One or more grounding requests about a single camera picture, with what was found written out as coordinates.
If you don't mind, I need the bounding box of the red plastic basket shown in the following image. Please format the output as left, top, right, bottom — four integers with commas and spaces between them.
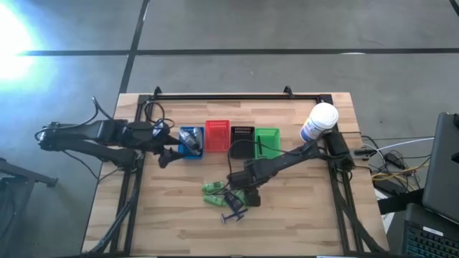
204, 120, 231, 153

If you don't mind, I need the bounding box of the grey travel bottle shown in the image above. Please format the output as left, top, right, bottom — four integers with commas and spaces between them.
192, 128, 204, 148
179, 128, 202, 156

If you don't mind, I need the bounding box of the grey metal stand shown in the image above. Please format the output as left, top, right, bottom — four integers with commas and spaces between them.
0, 157, 59, 258

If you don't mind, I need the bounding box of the blue plastic basket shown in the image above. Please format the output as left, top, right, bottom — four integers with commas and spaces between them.
178, 125, 206, 161

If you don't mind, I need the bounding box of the black metal table frame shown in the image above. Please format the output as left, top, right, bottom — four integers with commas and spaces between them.
85, 85, 390, 256

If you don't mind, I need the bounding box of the white wipes canister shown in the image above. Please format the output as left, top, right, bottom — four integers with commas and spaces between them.
299, 102, 340, 143

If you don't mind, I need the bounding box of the yellow cable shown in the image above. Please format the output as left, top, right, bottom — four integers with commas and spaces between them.
371, 163, 431, 184

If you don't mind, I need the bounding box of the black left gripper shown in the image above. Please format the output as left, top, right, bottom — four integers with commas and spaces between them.
145, 120, 184, 169

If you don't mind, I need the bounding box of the black plastic basket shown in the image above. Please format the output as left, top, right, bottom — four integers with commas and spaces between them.
229, 125, 256, 160

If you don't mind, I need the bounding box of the black backlit keyboard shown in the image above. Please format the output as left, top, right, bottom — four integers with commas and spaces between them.
401, 202, 459, 258

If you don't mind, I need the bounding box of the grey laptop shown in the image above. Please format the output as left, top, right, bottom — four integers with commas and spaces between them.
422, 112, 459, 226

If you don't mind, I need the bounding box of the green plastic basket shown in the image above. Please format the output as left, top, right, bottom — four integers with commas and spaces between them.
254, 127, 283, 161

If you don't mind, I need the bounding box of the black strap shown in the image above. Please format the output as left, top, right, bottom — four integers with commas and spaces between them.
377, 188, 425, 215

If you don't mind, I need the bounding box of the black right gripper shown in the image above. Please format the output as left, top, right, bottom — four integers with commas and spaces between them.
226, 160, 277, 208

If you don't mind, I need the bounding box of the white cable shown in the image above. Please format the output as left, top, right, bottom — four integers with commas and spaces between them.
361, 137, 435, 154

